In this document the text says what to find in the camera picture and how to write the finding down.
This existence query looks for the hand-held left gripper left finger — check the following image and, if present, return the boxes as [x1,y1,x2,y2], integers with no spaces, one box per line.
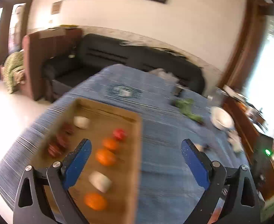
[13,138,92,224]

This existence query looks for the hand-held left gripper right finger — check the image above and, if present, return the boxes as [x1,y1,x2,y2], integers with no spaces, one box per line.
[181,138,261,224]

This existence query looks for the medium orange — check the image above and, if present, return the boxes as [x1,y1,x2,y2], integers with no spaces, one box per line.
[95,148,116,167]

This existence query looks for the white cube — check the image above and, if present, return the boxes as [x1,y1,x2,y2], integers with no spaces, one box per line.
[88,171,112,193]

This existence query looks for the small orange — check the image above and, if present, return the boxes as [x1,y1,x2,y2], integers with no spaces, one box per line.
[102,138,119,151]

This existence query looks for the white object tray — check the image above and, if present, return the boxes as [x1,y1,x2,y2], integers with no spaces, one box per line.
[73,116,91,129]

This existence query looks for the large orange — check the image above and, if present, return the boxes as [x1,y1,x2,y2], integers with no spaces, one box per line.
[84,192,108,211]

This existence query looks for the red tomato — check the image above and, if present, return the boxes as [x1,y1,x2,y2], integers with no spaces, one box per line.
[112,128,128,141]

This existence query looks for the wooden tray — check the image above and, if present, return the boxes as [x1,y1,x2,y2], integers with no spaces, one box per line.
[30,97,143,224]

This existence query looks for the white work gloves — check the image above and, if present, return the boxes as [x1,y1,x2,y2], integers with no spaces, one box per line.
[227,131,243,153]

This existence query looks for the blue plaid tablecloth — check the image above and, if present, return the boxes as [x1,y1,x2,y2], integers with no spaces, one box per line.
[0,64,259,224]

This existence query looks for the white bowl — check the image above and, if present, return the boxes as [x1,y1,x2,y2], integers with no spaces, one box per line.
[210,106,235,130]

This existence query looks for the wooden sideboard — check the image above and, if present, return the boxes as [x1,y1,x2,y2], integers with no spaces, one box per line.
[217,0,274,201]

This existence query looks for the green beans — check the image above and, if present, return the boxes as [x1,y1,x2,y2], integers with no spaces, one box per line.
[174,98,204,123]

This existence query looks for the white crumpled cloth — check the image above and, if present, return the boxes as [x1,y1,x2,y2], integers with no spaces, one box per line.
[151,68,178,82]

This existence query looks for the brown wooden cabinet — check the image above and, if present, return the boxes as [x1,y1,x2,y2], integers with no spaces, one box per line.
[21,27,84,101]

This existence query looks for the green patterned blanket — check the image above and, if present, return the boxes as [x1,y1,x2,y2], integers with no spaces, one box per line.
[0,51,25,94]

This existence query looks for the black sofa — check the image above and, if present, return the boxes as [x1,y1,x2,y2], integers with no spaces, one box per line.
[42,33,206,103]

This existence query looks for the small wall plaque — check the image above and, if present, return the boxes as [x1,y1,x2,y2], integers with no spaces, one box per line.
[52,1,62,14]

